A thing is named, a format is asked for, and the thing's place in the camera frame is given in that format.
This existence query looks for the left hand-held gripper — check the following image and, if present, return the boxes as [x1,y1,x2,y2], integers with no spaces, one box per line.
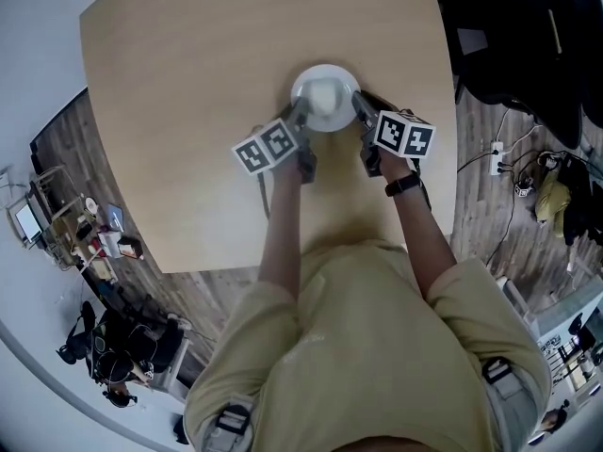
[230,95,318,186]

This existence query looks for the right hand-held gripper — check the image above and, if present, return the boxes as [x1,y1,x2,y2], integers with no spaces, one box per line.
[350,89,437,179]

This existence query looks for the white plate of food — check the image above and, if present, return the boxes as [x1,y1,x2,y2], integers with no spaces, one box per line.
[289,63,362,134]

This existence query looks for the person's right forearm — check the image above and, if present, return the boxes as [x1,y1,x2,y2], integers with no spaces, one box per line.
[378,153,459,303]

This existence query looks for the person's left forearm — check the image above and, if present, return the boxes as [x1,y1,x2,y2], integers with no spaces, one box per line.
[256,157,308,303]

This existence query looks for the black wristwatch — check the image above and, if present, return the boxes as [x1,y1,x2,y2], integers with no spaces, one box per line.
[383,170,421,199]

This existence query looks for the light wooden table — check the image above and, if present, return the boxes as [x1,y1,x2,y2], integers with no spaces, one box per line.
[78,0,459,275]

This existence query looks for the white power strip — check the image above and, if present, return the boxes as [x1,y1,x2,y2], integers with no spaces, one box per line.
[488,140,506,177]

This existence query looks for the black office chair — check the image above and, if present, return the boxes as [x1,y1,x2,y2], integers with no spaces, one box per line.
[429,0,603,151]

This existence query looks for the blue notebook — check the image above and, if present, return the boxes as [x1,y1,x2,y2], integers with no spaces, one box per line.
[106,202,125,231]

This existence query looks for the yellow cloth bundle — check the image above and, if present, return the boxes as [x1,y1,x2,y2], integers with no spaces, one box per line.
[533,170,574,238]

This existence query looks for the black bag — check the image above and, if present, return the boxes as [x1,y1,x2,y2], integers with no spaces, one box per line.
[560,152,603,248]

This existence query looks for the person's yellow shirt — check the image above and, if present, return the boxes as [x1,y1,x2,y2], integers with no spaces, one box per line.
[183,237,553,452]

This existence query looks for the cluttered wooden shelf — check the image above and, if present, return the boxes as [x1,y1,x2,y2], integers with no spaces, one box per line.
[27,165,145,284]

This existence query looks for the white laptop screen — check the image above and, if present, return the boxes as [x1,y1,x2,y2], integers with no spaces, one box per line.
[12,202,44,245]

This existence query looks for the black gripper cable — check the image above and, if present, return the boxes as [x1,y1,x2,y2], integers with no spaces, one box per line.
[255,172,273,221]

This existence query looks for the white power cable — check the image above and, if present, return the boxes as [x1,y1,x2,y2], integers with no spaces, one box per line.
[492,105,546,146]

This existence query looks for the black backpack with cables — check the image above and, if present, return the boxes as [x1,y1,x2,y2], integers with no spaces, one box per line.
[55,300,192,397]

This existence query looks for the grey strap with black buckle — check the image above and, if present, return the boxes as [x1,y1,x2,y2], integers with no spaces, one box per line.
[200,395,255,452]
[481,356,529,446]

